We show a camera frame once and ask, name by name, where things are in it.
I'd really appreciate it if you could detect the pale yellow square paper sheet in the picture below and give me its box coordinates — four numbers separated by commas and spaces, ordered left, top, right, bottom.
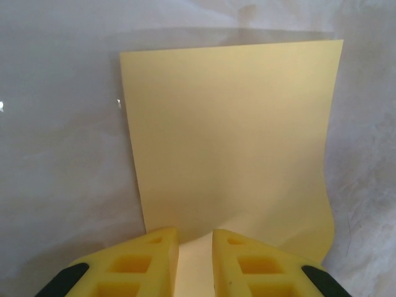
119, 39, 344, 297

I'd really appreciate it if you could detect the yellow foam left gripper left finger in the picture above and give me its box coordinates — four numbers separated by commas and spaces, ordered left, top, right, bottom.
35, 226, 179, 297

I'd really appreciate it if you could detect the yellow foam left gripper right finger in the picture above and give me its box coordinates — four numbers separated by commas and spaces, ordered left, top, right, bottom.
212, 228, 350, 297

